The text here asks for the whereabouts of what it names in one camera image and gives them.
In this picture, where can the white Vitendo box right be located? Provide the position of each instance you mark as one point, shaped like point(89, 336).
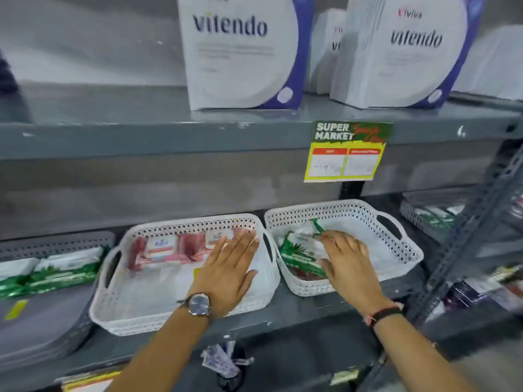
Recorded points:
point(408, 65)

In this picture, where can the person's right forearm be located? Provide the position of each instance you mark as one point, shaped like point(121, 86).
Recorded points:
point(416, 359)

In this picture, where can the person's left forearm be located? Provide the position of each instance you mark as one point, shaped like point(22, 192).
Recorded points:
point(163, 355)

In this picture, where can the green yellow price sign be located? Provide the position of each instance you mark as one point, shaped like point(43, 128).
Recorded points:
point(347, 155)

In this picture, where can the grey metal shelf board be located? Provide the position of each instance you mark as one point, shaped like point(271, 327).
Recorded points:
point(122, 138)
point(286, 310)

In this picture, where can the clear small hanging packets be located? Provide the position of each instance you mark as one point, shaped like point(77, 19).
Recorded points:
point(220, 361)

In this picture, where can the pale perforated plastic basket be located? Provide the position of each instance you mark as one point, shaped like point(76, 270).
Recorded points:
point(408, 212)

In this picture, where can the yellow shelf price tag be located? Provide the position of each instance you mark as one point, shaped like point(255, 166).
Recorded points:
point(344, 376)
point(90, 383)

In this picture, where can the grey perforated plastic basket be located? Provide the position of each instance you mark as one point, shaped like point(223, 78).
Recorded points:
point(49, 318)

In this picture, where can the grey slotted rack post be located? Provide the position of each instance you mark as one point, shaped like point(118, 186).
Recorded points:
point(482, 224)

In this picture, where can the white purple round-print box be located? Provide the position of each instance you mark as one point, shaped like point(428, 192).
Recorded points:
point(241, 57)

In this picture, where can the black pink wristband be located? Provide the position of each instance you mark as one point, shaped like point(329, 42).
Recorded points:
point(384, 313)

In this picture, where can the black perforated rack post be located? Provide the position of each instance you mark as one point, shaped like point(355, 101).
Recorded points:
point(351, 191)

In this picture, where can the person's left hand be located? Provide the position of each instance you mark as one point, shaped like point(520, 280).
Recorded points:
point(226, 273)

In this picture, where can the silver wristwatch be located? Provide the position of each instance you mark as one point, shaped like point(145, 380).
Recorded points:
point(199, 304)

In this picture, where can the black round object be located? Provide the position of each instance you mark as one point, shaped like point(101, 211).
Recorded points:
point(233, 381)

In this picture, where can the yellow sticker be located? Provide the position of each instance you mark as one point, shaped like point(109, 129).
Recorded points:
point(16, 310)

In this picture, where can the white cardboard boxes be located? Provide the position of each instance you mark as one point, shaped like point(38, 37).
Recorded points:
point(494, 65)

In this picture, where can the person's right hand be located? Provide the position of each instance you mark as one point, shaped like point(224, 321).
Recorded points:
point(351, 269)

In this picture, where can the white perforated plastic basket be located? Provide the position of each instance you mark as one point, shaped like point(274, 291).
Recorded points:
point(367, 244)
point(139, 293)

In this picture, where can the dark purple boxes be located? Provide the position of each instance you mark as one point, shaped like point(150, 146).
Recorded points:
point(470, 289)

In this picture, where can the white cardboard box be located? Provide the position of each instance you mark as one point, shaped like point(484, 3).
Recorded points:
point(325, 53)

